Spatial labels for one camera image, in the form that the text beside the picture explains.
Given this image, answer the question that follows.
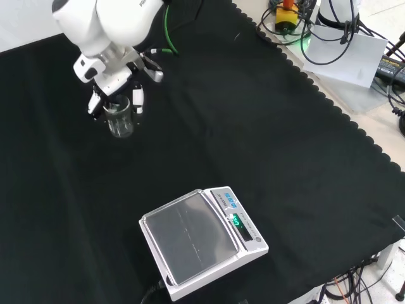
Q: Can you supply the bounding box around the black balance power cable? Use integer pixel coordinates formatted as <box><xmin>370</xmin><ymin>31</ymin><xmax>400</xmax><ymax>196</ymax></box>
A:
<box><xmin>140</xmin><ymin>278</ymin><xmax>168</xmax><ymax>304</ymax></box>

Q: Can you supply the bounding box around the black bench cloth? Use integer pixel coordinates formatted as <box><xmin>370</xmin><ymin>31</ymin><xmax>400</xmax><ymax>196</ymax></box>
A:
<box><xmin>0</xmin><ymin>0</ymin><xmax>405</xmax><ymax>304</ymax></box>

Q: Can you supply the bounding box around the black power adapter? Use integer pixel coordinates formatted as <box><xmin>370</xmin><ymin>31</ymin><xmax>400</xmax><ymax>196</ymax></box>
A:
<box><xmin>375</xmin><ymin>55</ymin><xmax>405</xmax><ymax>85</ymax></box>

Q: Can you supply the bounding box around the orange cable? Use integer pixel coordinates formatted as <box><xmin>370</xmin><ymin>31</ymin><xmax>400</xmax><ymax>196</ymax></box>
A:
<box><xmin>333</xmin><ymin>277</ymin><xmax>346</xmax><ymax>304</ymax></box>

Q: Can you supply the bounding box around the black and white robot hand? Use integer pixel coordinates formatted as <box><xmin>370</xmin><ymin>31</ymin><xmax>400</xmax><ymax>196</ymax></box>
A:
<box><xmin>73</xmin><ymin>45</ymin><xmax>165</xmax><ymax>120</ymax></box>

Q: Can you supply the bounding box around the clear glass beaker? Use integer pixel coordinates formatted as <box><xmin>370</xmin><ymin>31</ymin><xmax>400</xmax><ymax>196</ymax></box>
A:
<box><xmin>103</xmin><ymin>94</ymin><xmax>134</xmax><ymax>139</ymax></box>

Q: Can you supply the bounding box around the yellow stop button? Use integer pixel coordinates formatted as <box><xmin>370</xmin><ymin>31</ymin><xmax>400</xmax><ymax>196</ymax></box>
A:
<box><xmin>275</xmin><ymin>0</ymin><xmax>299</xmax><ymax>34</ymax></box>

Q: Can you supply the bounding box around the white electronic balance steel pan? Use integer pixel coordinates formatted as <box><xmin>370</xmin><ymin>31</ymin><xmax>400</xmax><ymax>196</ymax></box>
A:
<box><xmin>138</xmin><ymin>186</ymin><xmax>270</xmax><ymax>302</ymax></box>

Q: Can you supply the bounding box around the black cable bundle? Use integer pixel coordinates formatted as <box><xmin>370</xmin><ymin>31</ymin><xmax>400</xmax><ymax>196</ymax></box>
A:
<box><xmin>322</xmin><ymin>256</ymin><xmax>405</xmax><ymax>304</ymax></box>

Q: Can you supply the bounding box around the green cable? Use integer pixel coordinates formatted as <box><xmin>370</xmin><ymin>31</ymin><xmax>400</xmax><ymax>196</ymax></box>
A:
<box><xmin>151</xmin><ymin>3</ymin><xmax>180</xmax><ymax>57</ymax></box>

